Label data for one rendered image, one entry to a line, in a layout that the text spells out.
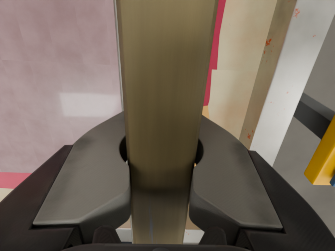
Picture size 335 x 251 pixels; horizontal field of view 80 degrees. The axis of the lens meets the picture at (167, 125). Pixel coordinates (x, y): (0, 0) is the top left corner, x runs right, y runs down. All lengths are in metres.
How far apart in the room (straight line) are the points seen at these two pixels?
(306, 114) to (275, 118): 0.25
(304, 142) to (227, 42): 1.57
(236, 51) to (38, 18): 0.21
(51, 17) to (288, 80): 0.25
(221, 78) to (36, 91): 0.22
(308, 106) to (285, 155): 1.30
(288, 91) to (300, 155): 1.60
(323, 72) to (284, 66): 1.33
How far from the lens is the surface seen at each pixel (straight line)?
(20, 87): 0.30
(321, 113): 0.48
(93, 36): 0.25
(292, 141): 1.72
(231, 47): 0.25
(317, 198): 2.30
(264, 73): 0.25
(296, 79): 0.25
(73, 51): 0.26
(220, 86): 0.26
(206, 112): 0.27
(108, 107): 0.27
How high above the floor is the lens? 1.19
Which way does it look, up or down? 60 degrees down
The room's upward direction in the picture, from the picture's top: 178 degrees clockwise
